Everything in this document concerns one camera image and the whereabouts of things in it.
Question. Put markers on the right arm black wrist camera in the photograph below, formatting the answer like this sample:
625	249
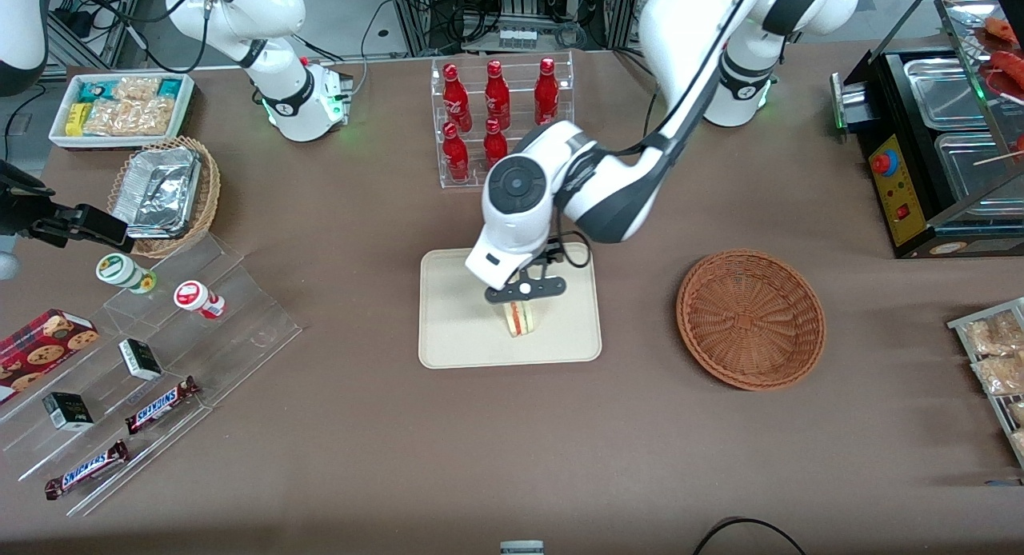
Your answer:
88	227

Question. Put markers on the clear bag of crackers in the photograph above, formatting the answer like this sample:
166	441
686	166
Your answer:
1019	443
992	335
1018	413
1000	375

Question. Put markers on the white power strip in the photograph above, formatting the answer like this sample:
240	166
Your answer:
518	37

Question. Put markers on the red cookie box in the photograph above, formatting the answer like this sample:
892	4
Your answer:
40	351

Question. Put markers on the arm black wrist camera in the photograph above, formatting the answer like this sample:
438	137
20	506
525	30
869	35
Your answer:
547	265
88	227

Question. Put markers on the beige plastic tray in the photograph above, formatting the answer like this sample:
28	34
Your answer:
456	331

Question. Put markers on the red lid yogurt cup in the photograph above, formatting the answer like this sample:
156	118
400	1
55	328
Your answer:
194	296

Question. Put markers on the brown wicker basket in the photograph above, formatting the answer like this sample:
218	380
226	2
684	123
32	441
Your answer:
752	323

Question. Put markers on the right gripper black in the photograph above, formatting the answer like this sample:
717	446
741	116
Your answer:
26	212

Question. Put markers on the clear acrylic bottle rack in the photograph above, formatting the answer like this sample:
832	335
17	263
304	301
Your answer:
476	179

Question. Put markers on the brown Snickers bar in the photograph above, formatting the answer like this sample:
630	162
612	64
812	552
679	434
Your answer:
162	405
86	469

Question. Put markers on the teal snack packet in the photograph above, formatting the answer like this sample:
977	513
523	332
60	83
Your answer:
94	89
170	87

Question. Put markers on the green lid yogurt cup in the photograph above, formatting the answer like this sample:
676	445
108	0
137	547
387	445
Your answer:
120	270

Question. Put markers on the yellow snack packet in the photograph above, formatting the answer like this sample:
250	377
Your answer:
76	119

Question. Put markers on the black hot food case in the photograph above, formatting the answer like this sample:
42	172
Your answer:
900	195

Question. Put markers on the light wicker basket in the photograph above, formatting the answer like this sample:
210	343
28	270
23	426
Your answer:
210	195

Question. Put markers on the clear acrylic stepped display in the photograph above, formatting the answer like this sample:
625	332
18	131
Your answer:
240	331

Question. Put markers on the triangular sandwich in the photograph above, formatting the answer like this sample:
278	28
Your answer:
520	323

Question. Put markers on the white rectangular snack bin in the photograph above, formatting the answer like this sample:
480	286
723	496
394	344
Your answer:
186	107

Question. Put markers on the tray of packaged pastries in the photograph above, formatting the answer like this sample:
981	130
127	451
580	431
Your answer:
1002	411

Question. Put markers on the red cola bottle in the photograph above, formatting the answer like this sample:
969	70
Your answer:
546	91
456	157
457	99
494	143
497	95

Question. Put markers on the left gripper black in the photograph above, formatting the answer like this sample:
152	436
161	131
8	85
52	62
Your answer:
553	256

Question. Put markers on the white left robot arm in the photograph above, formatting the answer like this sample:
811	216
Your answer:
608	187

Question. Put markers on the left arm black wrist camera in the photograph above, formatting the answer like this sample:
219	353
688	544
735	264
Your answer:
547	265

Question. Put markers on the small black box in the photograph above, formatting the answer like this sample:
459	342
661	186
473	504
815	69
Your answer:
141	360
68	412

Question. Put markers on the small grey device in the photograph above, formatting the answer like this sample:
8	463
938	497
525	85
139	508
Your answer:
522	548

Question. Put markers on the wooden skewer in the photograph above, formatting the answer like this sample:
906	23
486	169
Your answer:
996	159

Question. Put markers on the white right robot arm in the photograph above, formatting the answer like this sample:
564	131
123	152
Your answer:
280	99

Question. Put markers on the aluminium frame rack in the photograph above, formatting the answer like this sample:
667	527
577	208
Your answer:
520	3

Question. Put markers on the small clear cracker bag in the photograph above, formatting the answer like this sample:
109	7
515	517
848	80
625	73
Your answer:
136	88

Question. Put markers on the aluminium foil tray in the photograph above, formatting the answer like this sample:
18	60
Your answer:
160	191

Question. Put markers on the steel food pan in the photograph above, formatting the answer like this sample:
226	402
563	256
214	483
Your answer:
964	171
944	95

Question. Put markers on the large clear cracker bag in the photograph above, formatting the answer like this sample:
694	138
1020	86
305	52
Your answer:
128	117

